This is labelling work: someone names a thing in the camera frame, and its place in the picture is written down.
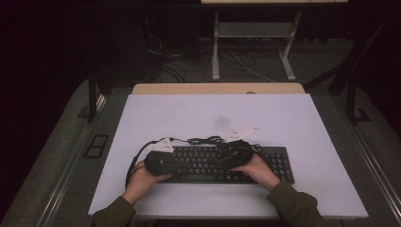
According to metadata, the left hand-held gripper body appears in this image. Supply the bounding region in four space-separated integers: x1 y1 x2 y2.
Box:
143 136 175 177

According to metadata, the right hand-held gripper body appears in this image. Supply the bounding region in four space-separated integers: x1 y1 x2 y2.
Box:
220 127 259 166

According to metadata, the black keyboard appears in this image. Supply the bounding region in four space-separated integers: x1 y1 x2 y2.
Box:
156 144 296 185

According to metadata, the person's left hand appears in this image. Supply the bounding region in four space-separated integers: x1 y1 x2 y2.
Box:
121 160 173 207

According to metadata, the person's right hand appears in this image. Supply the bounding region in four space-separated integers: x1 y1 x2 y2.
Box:
229 152 282 193

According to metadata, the white board table cover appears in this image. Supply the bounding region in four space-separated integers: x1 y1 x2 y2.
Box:
88 93 370 220

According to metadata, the black metal stand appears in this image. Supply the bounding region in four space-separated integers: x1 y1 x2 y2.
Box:
303 12 392 126
87 61 110 124

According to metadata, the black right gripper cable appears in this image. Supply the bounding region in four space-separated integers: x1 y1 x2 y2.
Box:
251 143 270 159

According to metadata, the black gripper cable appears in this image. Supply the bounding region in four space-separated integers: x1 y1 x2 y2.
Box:
124 139 163 189
251 143 270 159

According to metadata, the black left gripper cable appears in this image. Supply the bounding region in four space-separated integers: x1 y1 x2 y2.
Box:
124 139 163 189

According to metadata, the black keyboard cable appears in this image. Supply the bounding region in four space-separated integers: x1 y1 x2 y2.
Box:
169 134 227 147

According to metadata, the black floor outlet frame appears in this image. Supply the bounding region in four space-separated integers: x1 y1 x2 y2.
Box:
82 133 111 160

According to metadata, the white floor cable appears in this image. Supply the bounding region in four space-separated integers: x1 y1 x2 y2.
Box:
226 49 276 84

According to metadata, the bundle of black floor cables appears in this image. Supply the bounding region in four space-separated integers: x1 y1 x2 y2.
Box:
147 32 213 83

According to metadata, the white metal desk frame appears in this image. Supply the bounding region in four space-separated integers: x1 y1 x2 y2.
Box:
200 0 350 82

